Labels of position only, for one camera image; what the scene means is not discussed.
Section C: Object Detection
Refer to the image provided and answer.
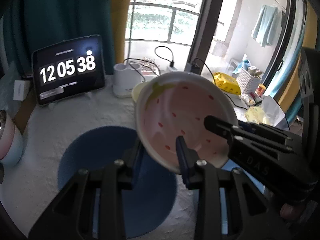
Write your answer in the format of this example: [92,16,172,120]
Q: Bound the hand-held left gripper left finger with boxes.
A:
[29,137,145,240]

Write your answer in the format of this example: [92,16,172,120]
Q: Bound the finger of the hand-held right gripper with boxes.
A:
[239,120,302,143]
[204,115,295,156]

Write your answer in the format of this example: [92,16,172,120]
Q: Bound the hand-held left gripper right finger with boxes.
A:
[176,136,293,240]

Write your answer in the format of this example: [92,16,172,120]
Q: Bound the blue round placemat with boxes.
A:
[57,126,178,239]

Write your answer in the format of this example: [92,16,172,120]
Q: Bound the strawberry print ceramic dish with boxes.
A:
[134,71,240,175]

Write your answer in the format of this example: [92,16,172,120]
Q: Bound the stacked pastel bowls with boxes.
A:
[0,109,25,167]

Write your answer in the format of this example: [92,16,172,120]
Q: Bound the person's right hand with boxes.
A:
[279,201,305,222]

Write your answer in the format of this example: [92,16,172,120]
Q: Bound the crumpled white paper bag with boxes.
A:
[259,97,286,127]

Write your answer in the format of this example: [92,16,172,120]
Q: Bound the yellow snack bag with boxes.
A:
[212,72,242,96]

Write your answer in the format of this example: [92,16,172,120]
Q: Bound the white plastic basket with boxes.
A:
[236,67,263,95]

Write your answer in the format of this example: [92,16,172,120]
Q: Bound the black power adapter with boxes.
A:
[184,64,201,75]

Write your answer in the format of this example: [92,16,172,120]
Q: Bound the blue plastic bag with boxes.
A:
[234,54,251,73]

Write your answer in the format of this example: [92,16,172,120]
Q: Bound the cream bowl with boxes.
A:
[131,82,151,103]

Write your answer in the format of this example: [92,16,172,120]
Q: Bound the white two-cup holder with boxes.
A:
[112,63,145,98]

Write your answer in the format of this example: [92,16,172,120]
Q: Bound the light blue hanging towel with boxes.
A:
[251,4,280,48]

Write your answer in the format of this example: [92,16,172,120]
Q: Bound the tablet with clock display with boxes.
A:
[32,34,106,106]

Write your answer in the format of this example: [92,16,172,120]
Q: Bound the brown cardboard box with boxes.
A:
[13,89,38,133]

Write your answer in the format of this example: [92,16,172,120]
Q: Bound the balcony railing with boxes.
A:
[124,2,201,47]

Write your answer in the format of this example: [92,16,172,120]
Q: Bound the small white box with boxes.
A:
[13,80,32,101]

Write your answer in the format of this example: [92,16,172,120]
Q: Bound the yellow curtain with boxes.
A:
[109,0,132,67]

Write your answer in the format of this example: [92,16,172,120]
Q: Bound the teal curtain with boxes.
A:
[5,0,115,75]

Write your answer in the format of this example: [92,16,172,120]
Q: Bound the black cable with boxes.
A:
[123,58,161,76]
[154,45,176,67]
[191,58,216,81]
[224,93,248,111]

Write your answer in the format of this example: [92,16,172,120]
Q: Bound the dark window frame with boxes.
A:
[187,0,222,73]

